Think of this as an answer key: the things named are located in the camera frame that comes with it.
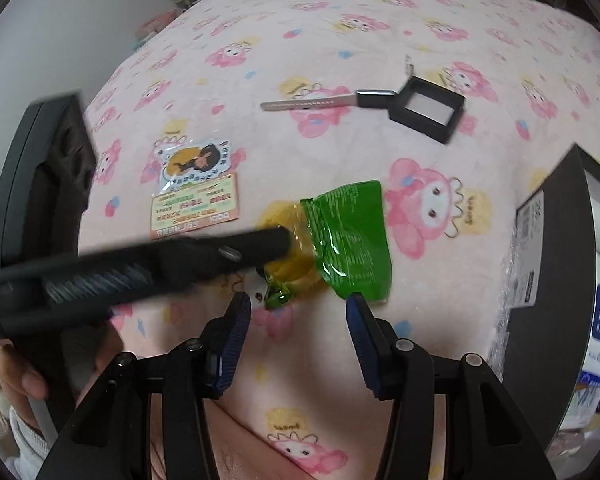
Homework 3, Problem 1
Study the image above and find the pink cartoon blanket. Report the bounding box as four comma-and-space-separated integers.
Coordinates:
80, 0, 600, 479

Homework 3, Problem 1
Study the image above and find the small black square box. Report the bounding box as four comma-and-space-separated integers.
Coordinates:
388, 76, 465, 144

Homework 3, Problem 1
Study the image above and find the black storage box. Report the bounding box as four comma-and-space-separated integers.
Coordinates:
503, 145, 600, 448

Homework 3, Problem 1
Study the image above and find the green snack packet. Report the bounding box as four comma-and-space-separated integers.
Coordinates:
258, 180, 392, 310

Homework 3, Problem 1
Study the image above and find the cartoon sticker card packet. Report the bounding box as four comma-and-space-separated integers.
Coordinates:
140, 136, 239, 238

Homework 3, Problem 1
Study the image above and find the person's left hand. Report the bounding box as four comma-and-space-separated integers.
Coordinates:
0, 340, 47, 430

